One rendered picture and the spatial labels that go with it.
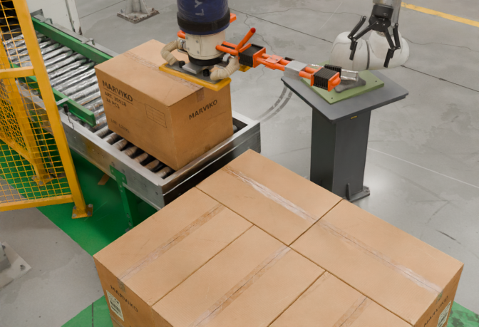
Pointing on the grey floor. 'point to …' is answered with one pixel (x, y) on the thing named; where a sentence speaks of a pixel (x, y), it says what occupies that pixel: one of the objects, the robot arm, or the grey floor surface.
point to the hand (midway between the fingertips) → (368, 60)
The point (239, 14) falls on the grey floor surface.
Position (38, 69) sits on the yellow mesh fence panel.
